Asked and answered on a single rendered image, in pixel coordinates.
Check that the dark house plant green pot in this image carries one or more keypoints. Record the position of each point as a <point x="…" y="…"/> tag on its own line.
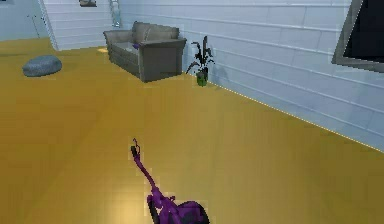
<point x="201" y="63"/>

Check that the grey sofa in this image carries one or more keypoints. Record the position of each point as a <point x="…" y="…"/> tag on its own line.
<point x="156" y="56"/>

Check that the small purple object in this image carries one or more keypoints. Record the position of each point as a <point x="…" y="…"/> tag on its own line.
<point x="135" y="46"/>

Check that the grey round floor cushion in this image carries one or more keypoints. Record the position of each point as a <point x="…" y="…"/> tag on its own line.
<point x="42" y="65"/>

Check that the dark framed wall picture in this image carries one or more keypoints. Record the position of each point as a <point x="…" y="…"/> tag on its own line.
<point x="88" y="3"/>

